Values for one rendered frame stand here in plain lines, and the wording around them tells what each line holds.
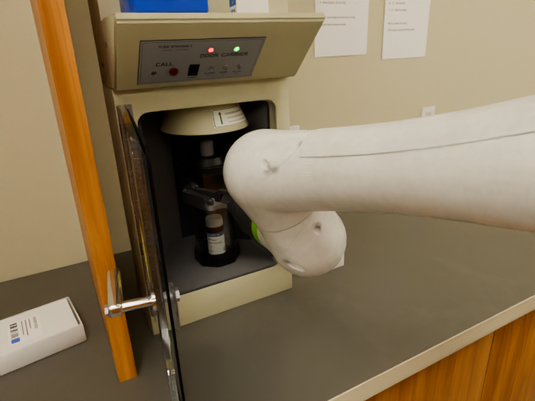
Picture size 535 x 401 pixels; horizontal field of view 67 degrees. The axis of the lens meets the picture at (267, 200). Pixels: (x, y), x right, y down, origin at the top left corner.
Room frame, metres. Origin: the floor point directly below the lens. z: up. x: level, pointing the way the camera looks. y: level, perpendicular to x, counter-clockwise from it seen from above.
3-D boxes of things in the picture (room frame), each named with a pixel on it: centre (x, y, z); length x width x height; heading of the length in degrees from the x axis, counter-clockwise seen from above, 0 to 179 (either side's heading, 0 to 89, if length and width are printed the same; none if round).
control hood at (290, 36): (0.67, 0.07, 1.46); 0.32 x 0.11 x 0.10; 118
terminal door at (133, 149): (0.49, 0.17, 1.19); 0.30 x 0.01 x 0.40; 20
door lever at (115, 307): (0.42, 0.17, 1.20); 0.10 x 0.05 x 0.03; 20
